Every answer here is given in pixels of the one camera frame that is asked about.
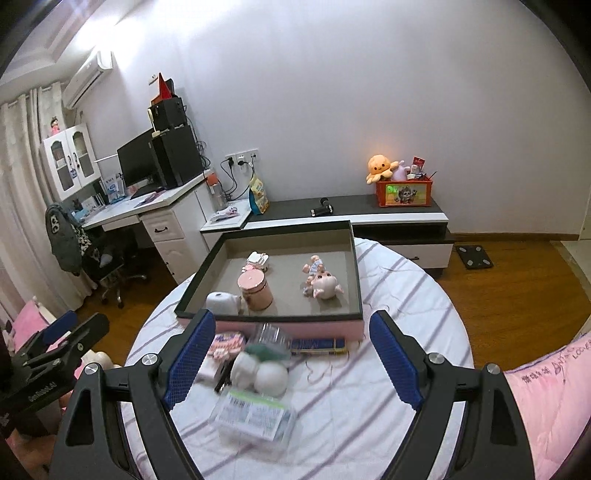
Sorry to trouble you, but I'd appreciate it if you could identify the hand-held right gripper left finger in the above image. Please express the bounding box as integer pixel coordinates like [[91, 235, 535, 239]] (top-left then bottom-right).
[[48, 308, 218, 480]]

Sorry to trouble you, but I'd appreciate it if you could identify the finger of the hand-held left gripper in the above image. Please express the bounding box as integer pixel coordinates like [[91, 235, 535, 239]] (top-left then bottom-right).
[[23, 313, 110, 371], [18, 310, 78, 356]]

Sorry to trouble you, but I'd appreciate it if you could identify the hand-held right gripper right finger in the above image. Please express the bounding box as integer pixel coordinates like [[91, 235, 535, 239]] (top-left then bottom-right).
[[368, 309, 539, 480]]

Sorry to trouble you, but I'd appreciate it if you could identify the black hair clip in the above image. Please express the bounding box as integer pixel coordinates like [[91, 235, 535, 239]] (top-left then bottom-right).
[[215, 362, 233, 394]]

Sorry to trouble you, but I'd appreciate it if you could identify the white figurine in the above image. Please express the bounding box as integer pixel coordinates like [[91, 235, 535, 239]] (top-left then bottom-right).
[[230, 354, 260, 391]]

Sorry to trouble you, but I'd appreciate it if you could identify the pink box with dark rim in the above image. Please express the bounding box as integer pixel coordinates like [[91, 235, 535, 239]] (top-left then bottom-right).
[[174, 220, 365, 344]]

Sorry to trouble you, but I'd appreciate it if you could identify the long blue box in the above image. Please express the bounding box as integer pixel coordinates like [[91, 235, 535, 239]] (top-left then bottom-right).
[[291, 338, 348, 356]]

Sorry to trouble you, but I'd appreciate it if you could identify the clear glass bottle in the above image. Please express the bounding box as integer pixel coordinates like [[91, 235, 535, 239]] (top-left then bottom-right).
[[248, 322, 293, 352]]

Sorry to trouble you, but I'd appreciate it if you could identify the pale round ball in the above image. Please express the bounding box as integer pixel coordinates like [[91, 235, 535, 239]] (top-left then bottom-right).
[[255, 361, 290, 398]]

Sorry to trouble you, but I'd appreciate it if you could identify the clear container with teal lid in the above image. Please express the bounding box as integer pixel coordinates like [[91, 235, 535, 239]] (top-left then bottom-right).
[[209, 387, 297, 449]]

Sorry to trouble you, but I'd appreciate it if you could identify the pink round jar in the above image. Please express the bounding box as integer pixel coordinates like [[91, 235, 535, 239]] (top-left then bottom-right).
[[237, 270, 274, 311]]

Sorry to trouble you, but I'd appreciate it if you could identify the pig doll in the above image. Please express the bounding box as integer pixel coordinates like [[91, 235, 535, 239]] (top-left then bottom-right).
[[301, 255, 345, 301]]

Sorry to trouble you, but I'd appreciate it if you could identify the small pale pink item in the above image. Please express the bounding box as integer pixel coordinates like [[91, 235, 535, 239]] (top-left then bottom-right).
[[198, 357, 223, 385]]

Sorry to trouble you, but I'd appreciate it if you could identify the pink pillow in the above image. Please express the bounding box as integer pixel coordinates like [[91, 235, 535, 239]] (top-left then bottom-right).
[[8, 299, 70, 354]]

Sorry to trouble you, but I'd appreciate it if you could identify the white striped quilt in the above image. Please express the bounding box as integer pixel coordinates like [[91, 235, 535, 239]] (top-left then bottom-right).
[[121, 237, 476, 480]]

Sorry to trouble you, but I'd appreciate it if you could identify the black office chair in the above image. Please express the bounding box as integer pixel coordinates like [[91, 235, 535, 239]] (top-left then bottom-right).
[[83, 226, 149, 309]]

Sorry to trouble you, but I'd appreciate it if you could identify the dark green item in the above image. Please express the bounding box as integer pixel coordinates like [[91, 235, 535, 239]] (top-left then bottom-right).
[[244, 344, 293, 366]]

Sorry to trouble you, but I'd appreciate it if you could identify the black bathroom scale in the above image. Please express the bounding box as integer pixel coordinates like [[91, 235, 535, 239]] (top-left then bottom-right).
[[455, 244, 494, 270]]

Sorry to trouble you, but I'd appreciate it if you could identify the white desk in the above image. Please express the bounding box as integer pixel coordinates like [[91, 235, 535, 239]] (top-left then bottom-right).
[[81, 173, 214, 285]]

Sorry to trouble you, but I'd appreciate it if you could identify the beige curtain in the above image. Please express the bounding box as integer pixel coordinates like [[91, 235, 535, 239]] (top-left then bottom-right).
[[0, 83, 98, 334]]

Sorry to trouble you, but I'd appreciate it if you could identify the blue white box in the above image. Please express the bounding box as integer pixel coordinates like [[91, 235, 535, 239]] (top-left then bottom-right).
[[103, 177, 126, 204]]

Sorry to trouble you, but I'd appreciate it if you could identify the low black white cabinet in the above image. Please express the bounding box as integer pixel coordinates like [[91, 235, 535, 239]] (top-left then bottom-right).
[[200, 194, 454, 280]]

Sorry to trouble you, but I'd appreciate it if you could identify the orange storage box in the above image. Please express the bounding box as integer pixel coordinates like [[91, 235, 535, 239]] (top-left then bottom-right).
[[375, 179, 434, 210]]

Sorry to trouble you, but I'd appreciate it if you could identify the bottle with orange cap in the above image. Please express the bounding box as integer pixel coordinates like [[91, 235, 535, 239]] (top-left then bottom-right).
[[206, 171, 228, 211]]

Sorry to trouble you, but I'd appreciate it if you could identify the pink quilt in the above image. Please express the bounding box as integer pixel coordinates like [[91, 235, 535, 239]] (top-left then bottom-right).
[[501, 318, 591, 480]]

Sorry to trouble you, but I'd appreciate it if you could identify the yellow snack bag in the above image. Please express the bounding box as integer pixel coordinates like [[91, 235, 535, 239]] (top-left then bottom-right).
[[248, 178, 271, 216]]

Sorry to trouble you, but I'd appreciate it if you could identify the black computer monitor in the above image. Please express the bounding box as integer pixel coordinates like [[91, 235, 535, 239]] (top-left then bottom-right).
[[117, 129, 163, 186]]

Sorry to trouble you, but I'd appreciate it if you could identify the orange octopus plush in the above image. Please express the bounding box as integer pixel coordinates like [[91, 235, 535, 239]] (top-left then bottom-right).
[[367, 154, 400, 186]]

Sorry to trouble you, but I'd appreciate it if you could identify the white glass door cabinet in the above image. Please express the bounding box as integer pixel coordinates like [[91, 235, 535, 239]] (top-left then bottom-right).
[[42, 124, 103, 202]]

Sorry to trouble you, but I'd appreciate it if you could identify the black computer tower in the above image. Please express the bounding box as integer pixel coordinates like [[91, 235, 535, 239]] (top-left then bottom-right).
[[151, 124, 204, 189]]

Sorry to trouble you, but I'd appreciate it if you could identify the black speaker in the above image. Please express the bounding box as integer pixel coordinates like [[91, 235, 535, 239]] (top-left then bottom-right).
[[148, 97, 189, 133]]

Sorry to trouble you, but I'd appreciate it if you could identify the white air conditioner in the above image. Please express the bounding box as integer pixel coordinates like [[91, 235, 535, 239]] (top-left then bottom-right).
[[62, 51, 114, 110]]

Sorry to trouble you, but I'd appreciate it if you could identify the black power cable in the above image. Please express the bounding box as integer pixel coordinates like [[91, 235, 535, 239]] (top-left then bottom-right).
[[217, 159, 257, 202]]

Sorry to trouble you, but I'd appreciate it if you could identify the white wall outlet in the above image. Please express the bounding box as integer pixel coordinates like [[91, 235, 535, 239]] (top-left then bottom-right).
[[225, 148, 260, 167]]

